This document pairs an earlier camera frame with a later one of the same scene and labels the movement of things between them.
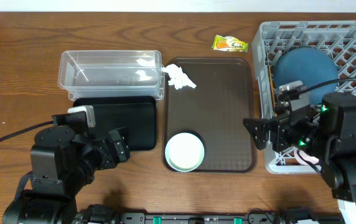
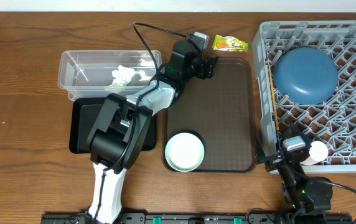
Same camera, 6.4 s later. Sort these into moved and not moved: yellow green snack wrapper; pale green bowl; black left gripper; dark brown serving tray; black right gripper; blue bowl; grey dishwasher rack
Moved: black right gripper; black left gripper
Not moved: dark brown serving tray; yellow green snack wrapper; blue bowl; pale green bowl; grey dishwasher rack
